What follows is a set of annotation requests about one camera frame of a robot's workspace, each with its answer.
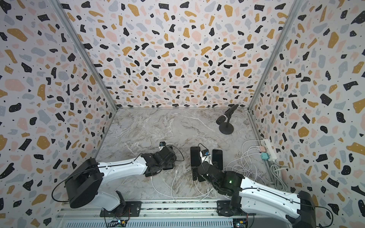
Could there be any phone with pink case middle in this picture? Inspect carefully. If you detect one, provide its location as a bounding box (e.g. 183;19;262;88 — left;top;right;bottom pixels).
190;146;201;168

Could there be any phone with light green case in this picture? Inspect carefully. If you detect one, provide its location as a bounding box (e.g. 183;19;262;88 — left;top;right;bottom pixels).
212;149;223;171

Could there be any white charging cable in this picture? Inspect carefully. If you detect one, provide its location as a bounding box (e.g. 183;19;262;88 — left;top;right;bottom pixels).
169;168;217;203
222;139;289;197
150;175;200;200

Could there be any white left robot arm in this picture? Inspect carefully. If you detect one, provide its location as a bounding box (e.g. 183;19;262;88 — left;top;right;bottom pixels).
65;145;177;215

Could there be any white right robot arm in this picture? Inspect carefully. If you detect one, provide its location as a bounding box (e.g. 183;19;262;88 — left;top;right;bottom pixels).
192;161;317;228

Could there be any pink charger plug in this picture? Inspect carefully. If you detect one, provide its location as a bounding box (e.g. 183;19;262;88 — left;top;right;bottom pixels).
259;146;266;153

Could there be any teal charger plug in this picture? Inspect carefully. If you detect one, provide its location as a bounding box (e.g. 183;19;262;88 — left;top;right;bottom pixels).
260;153;270;161

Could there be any white power strip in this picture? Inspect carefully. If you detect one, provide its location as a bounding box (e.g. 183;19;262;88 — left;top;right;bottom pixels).
261;139;277;161

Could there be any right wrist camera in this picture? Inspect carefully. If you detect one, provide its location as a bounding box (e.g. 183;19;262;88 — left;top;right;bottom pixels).
200;149;212;165

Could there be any aluminium mounting rail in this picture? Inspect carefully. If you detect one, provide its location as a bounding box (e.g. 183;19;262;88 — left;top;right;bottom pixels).
56;199;258;228

